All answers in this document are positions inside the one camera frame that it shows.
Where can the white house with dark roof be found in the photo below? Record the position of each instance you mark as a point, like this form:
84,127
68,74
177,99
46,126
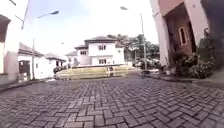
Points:
100,50

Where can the row of trees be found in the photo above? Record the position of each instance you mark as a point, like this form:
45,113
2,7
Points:
136,43

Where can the street lamp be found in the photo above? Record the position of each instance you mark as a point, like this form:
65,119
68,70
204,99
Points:
33,60
144,50

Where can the grey brick paved road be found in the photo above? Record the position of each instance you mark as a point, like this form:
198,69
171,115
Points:
110,100

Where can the small white house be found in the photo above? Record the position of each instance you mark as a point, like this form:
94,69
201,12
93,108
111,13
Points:
71,57

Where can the kerb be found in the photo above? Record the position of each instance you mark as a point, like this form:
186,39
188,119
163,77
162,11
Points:
20,85
181,80

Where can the low white house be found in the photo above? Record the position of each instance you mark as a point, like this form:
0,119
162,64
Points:
40,64

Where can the pale and brown building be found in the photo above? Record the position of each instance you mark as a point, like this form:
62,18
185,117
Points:
173,20

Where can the bushes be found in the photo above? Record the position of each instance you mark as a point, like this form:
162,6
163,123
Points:
200,64

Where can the white building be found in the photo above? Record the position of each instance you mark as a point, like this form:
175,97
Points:
10,53

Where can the low yellow wall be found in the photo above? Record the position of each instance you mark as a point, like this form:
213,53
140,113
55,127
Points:
90,72

